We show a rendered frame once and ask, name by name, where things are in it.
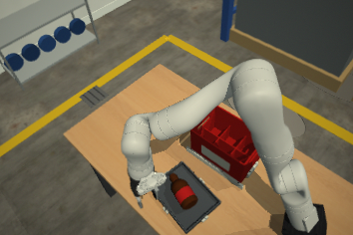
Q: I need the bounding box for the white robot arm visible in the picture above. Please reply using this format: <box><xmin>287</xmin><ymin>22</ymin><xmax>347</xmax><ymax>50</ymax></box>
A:
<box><xmin>121</xmin><ymin>59</ymin><xmax>319</xmax><ymax>233</ymax></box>

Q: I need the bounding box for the dark brown bottle with red label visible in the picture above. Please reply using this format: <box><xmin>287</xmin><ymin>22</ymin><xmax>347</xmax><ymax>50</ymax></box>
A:
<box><xmin>170</xmin><ymin>173</ymin><xmax>197</xmax><ymax>210</ymax></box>

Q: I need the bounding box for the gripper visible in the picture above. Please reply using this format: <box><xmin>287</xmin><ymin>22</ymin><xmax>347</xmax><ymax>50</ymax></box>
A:
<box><xmin>128</xmin><ymin>162</ymin><xmax>167</xmax><ymax>209</ymax></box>

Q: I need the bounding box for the red divided crate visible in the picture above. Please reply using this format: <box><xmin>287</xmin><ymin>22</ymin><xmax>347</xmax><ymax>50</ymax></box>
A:
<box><xmin>190</xmin><ymin>106</ymin><xmax>260</xmax><ymax>182</ymax></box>

